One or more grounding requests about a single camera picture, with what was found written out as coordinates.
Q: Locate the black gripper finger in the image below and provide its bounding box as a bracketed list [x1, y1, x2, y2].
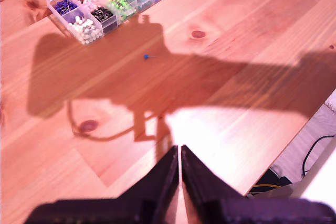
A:
[117, 145, 180, 224]
[181, 144, 248, 224]

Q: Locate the clear plastic pin box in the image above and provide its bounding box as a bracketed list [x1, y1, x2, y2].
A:
[22, 0, 169, 46]

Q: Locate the white lace-edged cloth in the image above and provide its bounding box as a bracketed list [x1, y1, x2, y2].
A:
[324, 94, 336, 115]

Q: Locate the thin yellow cable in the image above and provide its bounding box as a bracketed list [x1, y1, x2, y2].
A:
[251, 183, 282, 190]

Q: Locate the thin black cable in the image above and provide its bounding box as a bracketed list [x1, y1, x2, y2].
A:
[301, 134, 335, 179]

